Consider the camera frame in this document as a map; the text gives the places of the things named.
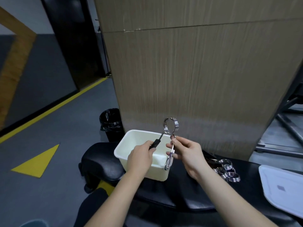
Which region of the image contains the white plastic tray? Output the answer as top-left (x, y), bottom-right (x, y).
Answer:
top-left (258, 165), bottom-right (303, 219)

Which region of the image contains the white plastic bin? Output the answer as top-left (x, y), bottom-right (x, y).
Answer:
top-left (114, 129), bottom-right (175, 182)

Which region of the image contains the grey metal equipment frame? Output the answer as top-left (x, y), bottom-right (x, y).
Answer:
top-left (254, 66), bottom-right (303, 159)

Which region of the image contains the black trash bin with bag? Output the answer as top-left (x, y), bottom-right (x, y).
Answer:
top-left (99, 108), bottom-right (125, 143)

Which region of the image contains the black padded bench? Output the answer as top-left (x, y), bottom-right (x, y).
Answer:
top-left (78, 142), bottom-right (303, 227)

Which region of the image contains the person's left forearm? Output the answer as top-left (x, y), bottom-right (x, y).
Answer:
top-left (84, 170), bottom-right (149, 227)

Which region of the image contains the person's right forearm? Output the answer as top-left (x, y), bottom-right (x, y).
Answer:
top-left (189, 172), bottom-right (279, 227)

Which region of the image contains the person's right hand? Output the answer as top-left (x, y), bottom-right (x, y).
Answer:
top-left (166, 136), bottom-right (209, 180)

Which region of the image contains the person's left hand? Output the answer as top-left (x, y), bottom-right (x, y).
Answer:
top-left (127, 140), bottom-right (157, 174)

